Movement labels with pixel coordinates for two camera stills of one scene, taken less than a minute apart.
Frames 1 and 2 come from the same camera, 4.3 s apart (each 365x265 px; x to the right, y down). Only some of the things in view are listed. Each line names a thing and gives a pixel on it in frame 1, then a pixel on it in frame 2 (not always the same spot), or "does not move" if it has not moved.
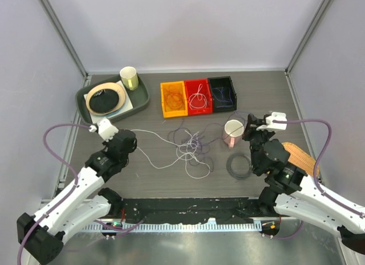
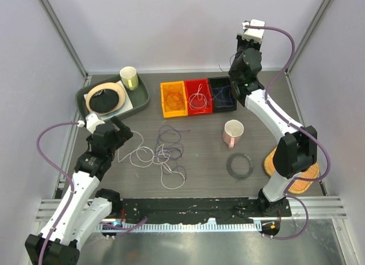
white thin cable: x=191 y=106 does not move
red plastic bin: x=199 y=97 does not move
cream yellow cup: x=129 y=77 does not move
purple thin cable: x=224 y=126 -> x=230 y=62
